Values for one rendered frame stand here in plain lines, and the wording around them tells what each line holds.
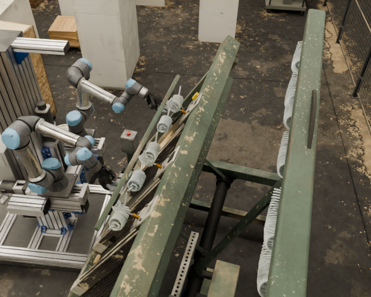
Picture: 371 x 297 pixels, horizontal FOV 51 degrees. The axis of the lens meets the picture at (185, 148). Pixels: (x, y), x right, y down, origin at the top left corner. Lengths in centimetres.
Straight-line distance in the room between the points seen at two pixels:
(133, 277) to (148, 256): 10
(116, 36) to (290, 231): 409
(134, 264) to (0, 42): 164
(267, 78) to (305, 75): 394
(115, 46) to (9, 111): 256
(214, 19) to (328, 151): 279
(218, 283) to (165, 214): 33
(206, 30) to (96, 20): 210
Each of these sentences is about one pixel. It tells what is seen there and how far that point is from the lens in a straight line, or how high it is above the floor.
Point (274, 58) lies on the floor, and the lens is 630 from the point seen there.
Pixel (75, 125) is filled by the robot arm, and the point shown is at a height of 121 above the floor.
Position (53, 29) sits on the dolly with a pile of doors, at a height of 31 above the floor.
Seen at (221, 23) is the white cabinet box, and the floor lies 34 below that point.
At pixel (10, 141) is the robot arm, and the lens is 249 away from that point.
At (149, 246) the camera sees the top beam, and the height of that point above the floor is 194.
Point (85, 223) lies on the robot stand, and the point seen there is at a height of 21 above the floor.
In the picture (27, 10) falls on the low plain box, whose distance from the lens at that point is 633.
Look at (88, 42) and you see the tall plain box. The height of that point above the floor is 72.
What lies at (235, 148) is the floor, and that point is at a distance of 461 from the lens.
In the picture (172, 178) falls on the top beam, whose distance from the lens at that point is 166.
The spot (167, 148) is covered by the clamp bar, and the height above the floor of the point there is 156.
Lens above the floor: 320
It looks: 45 degrees down
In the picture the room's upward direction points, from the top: 1 degrees clockwise
